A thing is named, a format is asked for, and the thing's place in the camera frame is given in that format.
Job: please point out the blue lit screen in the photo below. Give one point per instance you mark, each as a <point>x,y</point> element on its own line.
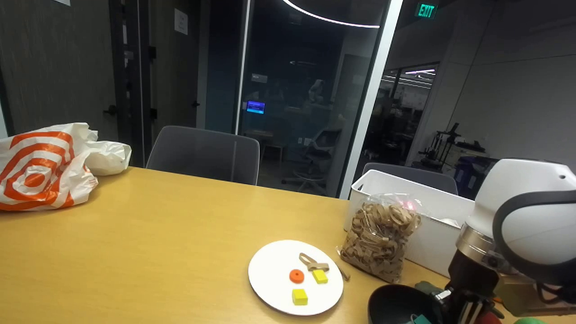
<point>256,106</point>

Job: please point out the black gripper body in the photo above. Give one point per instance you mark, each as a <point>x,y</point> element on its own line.
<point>470,288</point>

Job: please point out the white plastic bin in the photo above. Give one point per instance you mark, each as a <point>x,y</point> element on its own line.
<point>437,209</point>

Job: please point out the dark green toy cucumber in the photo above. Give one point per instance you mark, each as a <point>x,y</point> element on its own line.
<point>427,286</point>

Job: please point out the white paper door sign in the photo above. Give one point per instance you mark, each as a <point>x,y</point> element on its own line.
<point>180,21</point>

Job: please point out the yellow block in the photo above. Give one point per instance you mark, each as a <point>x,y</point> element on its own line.
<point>299,295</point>
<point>320,275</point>

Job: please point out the green exit sign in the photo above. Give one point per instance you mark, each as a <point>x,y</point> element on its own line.
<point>425,9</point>

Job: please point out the red toy fruit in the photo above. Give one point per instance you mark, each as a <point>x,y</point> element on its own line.
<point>490,317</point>

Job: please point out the black bowl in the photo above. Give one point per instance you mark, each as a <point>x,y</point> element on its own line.
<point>389,306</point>

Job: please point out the white round plate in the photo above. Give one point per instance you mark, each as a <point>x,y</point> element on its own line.
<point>272,279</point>

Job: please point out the orange round bead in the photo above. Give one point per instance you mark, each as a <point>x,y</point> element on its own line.
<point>295,275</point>

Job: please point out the white orange plastic bag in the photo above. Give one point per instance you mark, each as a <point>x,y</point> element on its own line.
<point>41,167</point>

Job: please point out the clear bag of rubber bands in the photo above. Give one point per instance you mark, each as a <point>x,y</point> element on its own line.
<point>378,239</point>

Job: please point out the green toy apple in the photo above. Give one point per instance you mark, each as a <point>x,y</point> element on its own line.
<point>531,320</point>

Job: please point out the black tripod machine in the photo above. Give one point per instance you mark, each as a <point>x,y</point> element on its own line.
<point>443,146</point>

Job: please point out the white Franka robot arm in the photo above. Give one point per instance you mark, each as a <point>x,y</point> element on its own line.
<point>527,221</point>

